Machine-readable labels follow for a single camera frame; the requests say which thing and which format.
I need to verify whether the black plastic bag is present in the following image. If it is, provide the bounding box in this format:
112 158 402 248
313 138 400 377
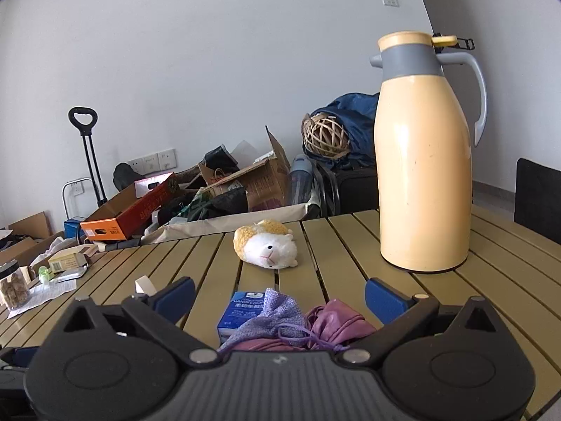
188 188 249 223

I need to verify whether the open torn cardboard box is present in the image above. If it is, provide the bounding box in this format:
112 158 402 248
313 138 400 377
198 126 292 213

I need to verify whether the white paper sheet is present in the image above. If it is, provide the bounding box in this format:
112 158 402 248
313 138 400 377
8 277 78 319

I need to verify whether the small pale yellow box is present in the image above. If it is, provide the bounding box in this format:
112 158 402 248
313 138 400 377
47 252 87 273

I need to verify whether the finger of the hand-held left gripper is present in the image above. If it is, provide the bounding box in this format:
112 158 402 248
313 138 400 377
0 346 41 368

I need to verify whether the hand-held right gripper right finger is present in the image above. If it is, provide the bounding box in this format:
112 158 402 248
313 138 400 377
339 278 501 367

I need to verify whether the white metal tube frame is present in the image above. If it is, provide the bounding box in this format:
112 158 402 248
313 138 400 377
61 178 95 221

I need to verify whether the flat open cardboard box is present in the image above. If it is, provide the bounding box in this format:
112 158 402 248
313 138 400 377
0 211 66 273

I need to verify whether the black folding chair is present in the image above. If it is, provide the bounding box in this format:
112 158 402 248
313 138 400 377
514 158 561 245

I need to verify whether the purple knit pouch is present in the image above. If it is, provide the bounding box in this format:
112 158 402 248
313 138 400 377
218 288 310 352

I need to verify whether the black cloth bag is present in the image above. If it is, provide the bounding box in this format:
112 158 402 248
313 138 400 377
113 162 146 192

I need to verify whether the pink satin cloth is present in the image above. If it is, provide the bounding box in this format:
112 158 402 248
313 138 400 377
245 298 378 354

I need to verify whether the yellow thermos jug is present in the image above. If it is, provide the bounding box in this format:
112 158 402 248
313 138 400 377
369 31 488 275

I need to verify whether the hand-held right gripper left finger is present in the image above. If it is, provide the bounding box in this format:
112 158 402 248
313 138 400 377
61 277 221 367

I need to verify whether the navy blue fabric bag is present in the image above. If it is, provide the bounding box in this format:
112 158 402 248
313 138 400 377
307 93 380 169

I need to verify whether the blue tissue packet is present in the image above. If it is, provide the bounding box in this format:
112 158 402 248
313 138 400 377
218 292 268 343

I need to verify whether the glass jar with black lid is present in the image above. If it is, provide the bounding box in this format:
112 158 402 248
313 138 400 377
0 260 32 310

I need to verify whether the black suitcase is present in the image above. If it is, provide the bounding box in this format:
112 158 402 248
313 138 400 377
313 162 380 219

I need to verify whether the woven rattan ball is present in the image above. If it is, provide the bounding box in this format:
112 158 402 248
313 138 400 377
302 113 351 159

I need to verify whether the small blue box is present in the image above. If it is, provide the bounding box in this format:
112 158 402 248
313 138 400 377
63 216 87 240

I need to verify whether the black telescopic pull handle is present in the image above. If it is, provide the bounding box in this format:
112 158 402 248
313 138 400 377
68 106 109 208

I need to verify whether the grey blue water bottle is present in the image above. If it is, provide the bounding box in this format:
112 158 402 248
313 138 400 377
288 154 315 206

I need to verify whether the orange and red long box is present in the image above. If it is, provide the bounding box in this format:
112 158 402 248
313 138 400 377
80 172 180 242

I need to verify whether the white and yellow plush hamster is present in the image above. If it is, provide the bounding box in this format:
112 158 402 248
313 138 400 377
234 220 299 269

